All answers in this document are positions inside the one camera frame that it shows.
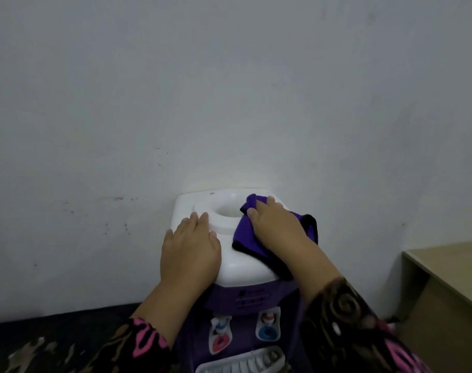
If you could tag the person's left hand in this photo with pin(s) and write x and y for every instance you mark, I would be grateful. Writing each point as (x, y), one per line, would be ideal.
(189, 256)

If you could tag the person's right hand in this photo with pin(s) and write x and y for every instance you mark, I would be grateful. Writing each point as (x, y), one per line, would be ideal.
(277, 229)

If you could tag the person's left little finger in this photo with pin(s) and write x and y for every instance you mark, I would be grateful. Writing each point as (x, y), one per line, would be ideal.
(168, 238)

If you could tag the person's left middle finger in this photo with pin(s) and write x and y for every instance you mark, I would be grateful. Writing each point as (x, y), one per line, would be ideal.
(192, 224)

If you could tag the person's right middle finger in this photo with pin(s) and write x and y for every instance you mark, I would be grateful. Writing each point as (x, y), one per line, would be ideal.
(271, 202)

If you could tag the person's left thumb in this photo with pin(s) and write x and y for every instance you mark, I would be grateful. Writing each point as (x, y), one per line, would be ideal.
(215, 240)

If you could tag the person's right thumb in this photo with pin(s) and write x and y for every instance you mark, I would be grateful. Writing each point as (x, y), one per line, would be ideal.
(253, 219)

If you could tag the purple cleaning cloth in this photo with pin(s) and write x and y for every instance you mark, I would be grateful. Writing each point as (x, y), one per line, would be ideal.
(247, 236)

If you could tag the person's left forearm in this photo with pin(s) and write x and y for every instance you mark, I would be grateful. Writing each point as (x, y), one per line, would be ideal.
(170, 310)

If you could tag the person's right forearm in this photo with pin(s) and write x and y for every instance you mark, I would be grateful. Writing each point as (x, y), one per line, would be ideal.
(337, 306)

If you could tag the white and purple water dispenser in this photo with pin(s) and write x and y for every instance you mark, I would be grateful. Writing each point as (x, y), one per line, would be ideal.
(240, 268)

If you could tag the red water tap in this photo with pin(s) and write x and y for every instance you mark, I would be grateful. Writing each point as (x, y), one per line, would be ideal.
(220, 334)

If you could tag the blue water tap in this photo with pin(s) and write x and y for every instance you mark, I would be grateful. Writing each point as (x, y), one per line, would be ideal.
(268, 325)

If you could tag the white drip tray grille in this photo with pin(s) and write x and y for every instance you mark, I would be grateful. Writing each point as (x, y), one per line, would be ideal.
(243, 362)

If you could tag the light wooden desk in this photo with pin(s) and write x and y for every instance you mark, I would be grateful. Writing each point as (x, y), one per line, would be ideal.
(446, 299)

